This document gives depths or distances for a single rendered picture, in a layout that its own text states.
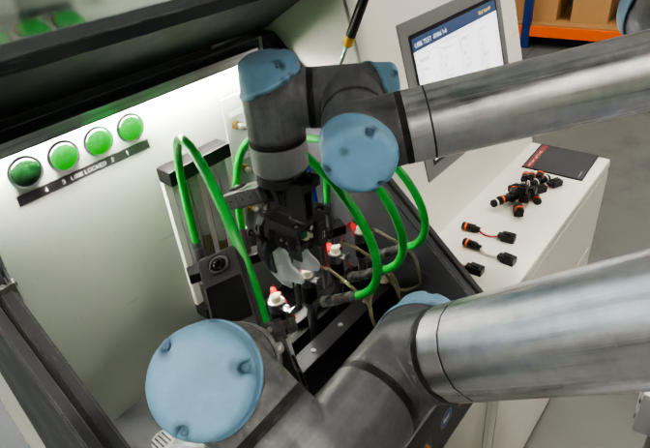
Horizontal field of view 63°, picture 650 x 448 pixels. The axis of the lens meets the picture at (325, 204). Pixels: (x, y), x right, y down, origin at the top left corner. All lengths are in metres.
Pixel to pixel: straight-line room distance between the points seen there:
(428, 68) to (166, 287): 0.72
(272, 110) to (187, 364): 0.36
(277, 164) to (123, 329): 0.56
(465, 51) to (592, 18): 4.74
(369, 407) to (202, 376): 0.12
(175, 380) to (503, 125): 0.36
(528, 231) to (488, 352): 0.95
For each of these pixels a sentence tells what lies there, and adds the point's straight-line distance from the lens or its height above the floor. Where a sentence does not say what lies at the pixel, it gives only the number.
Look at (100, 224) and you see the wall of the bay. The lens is 0.99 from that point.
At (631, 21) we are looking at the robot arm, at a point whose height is 1.54.
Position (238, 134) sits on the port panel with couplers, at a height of 1.28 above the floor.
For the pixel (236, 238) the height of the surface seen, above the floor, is 1.36.
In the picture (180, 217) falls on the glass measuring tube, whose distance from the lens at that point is 1.06.
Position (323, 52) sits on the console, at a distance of 1.08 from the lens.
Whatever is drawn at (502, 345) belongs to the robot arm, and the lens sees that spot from 0.36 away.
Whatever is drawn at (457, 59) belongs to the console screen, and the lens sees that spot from 1.32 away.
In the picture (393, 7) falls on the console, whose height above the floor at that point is 1.48.
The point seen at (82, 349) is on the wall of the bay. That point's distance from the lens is 1.08.
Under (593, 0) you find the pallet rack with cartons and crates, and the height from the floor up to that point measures 0.45.
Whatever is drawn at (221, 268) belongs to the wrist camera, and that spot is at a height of 1.38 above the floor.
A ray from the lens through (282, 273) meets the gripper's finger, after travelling 0.80.
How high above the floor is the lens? 1.72
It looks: 32 degrees down
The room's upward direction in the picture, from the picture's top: 6 degrees counter-clockwise
